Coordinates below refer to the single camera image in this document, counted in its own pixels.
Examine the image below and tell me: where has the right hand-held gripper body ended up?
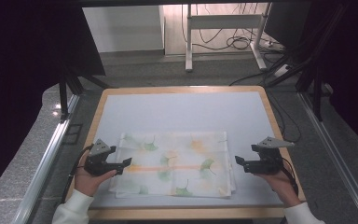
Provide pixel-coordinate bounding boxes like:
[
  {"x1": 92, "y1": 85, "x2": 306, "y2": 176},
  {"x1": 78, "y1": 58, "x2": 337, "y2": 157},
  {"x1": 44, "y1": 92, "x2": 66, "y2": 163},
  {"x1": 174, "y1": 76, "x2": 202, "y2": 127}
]
[{"x1": 250, "y1": 136, "x2": 296, "y2": 175}]

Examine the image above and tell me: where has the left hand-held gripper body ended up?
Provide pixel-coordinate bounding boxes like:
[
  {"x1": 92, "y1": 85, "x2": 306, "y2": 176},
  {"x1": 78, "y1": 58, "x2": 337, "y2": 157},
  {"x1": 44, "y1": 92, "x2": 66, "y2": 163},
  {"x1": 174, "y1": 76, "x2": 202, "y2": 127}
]
[{"x1": 83, "y1": 138, "x2": 119, "y2": 177}]

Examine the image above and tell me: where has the white leaf-print cloth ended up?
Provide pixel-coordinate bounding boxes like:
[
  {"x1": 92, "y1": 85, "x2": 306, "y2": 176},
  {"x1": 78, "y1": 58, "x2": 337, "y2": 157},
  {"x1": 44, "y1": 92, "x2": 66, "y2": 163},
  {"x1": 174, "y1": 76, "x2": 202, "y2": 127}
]
[{"x1": 108, "y1": 131, "x2": 237, "y2": 200}]

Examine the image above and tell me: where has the person's left hand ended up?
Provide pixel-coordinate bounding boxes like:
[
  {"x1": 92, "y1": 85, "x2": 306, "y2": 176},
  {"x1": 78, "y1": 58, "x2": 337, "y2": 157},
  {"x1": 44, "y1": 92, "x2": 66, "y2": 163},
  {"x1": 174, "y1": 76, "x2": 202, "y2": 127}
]
[{"x1": 74, "y1": 151, "x2": 117, "y2": 198}]

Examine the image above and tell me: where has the person's right hand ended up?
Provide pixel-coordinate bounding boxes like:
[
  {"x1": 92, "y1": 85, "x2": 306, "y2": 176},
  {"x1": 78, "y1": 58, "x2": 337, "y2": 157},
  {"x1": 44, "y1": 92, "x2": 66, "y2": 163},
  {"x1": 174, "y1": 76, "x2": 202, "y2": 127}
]
[{"x1": 254, "y1": 166, "x2": 300, "y2": 208}]

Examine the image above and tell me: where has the dark floor socket plate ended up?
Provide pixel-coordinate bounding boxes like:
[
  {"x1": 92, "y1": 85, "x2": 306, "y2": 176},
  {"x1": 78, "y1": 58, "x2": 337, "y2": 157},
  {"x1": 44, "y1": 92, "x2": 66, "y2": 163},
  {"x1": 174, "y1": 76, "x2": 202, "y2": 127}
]
[{"x1": 62, "y1": 123, "x2": 84, "y2": 146}]

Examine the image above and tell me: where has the white table mat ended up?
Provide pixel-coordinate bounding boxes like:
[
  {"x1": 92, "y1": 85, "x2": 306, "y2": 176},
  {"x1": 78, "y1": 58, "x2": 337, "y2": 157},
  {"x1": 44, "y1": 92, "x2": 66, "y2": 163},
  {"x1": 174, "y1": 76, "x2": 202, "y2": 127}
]
[{"x1": 89, "y1": 91, "x2": 285, "y2": 209}]

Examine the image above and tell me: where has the black metal stand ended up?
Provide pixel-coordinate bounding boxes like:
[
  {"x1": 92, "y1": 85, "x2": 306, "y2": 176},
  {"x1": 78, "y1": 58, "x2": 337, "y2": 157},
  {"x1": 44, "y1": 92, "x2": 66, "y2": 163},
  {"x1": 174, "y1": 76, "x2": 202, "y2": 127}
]
[
  {"x1": 58, "y1": 60, "x2": 115, "y2": 123},
  {"x1": 264, "y1": 3, "x2": 351, "y2": 123}
]

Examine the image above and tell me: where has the white power strip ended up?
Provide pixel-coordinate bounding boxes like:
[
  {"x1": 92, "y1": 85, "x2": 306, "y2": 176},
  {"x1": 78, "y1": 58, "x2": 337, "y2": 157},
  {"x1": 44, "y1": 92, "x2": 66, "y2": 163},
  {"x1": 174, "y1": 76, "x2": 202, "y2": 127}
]
[{"x1": 273, "y1": 63, "x2": 294, "y2": 78}]

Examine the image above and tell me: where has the black curtain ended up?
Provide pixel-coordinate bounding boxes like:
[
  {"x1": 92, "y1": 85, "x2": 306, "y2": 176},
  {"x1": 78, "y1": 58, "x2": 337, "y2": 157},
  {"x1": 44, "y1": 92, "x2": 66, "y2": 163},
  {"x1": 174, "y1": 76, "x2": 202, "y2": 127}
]
[
  {"x1": 307, "y1": 0, "x2": 358, "y2": 158},
  {"x1": 0, "y1": 0, "x2": 107, "y2": 203}
]

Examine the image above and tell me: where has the white cabinet panel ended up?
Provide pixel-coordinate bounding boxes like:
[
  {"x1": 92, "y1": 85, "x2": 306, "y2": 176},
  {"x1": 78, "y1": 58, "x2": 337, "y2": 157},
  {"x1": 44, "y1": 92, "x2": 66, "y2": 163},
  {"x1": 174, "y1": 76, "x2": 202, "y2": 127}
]
[{"x1": 81, "y1": 5, "x2": 166, "y2": 54}]

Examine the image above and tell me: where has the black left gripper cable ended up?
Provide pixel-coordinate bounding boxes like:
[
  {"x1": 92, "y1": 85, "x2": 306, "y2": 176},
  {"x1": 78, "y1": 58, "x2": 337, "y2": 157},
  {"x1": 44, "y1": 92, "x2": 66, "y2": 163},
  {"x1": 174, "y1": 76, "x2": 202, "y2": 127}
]
[{"x1": 60, "y1": 144, "x2": 94, "y2": 205}]

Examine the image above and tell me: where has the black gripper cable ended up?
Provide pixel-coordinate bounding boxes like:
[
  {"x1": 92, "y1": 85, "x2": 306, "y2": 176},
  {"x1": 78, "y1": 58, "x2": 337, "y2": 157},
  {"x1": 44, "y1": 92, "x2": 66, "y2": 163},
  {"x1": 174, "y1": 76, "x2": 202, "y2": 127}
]
[
  {"x1": 280, "y1": 156, "x2": 300, "y2": 198},
  {"x1": 60, "y1": 144, "x2": 94, "y2": 205}
]

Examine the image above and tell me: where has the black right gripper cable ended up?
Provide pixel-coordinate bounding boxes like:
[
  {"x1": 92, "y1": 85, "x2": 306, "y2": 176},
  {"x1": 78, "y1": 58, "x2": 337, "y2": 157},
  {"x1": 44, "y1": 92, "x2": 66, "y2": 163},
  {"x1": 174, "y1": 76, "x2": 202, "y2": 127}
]
[{"x1": 280, "y1": 156, "x2": 300, "y2": 198}]

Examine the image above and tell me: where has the long black floor cable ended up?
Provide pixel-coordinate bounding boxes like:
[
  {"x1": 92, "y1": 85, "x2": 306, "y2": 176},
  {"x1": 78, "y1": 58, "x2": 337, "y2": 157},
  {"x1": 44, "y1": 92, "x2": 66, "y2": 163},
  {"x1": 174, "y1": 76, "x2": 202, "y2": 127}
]
[{"x1": 228, "y1": 70, "x2": 303, "y2": 144}]

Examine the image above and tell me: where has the aluminium rail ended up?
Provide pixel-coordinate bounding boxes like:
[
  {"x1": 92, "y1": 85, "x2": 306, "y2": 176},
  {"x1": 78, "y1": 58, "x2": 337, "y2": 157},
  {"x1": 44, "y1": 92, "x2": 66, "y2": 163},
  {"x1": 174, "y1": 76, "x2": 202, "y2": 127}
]
[
  {"x1": 11, "y1": 93, "x2": 81, "y2": 224},
  {"x1": 297, "y1": 91, "x2": 358, "y2": 224}
]

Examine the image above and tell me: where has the black cable bundle on floor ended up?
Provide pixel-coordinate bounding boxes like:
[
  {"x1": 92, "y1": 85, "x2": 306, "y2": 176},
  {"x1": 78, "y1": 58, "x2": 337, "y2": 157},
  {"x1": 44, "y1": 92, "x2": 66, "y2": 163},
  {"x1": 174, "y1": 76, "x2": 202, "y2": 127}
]
[{"x1": 181, "y1": 3, "x2": 285, "y2": 53}]

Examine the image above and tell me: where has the white metal desk frame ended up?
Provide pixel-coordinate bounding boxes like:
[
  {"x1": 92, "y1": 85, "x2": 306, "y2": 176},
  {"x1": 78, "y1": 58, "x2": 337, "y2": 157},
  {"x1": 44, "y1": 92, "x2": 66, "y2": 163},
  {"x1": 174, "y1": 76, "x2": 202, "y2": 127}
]
[{"x1": 184, "y1": 3, "x2": 273, "y2": 74}]

